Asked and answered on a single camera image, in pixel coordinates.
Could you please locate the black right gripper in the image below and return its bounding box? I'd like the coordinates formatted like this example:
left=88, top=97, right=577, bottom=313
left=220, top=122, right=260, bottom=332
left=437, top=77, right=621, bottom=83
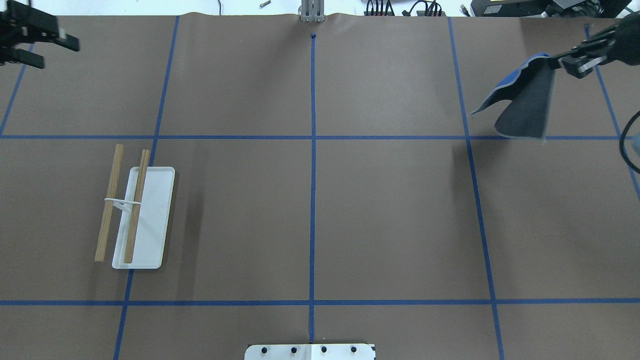
left=548, top=25, right=626, bottom=79

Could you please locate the white towel rack with wooden bars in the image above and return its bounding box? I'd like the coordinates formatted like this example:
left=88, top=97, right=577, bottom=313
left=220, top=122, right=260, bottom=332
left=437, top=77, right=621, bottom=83
left=93, top=144, right=177, bottom=271

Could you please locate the black monitor base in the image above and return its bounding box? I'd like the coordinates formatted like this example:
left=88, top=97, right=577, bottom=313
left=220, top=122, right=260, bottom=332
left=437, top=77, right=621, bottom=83
left=470, top=0, right=631, bottom=19

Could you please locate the blue microfiber towel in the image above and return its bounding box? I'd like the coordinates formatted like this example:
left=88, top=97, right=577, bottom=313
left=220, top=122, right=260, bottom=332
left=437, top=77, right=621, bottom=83
left=471, top=53, right=556, bottom=142

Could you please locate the aluminium frame post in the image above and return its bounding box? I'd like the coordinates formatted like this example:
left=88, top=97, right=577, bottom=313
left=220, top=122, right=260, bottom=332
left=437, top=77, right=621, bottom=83
left=299, top=0, right=326, bottom=24

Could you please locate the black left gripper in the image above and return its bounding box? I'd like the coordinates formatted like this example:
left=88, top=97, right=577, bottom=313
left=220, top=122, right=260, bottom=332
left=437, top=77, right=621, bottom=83
left=0, top=0, right=80, bottom=69

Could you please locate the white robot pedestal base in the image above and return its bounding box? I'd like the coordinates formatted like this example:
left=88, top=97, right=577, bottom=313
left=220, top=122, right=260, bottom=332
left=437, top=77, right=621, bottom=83
left=244, top=342, right=377, bottom=360

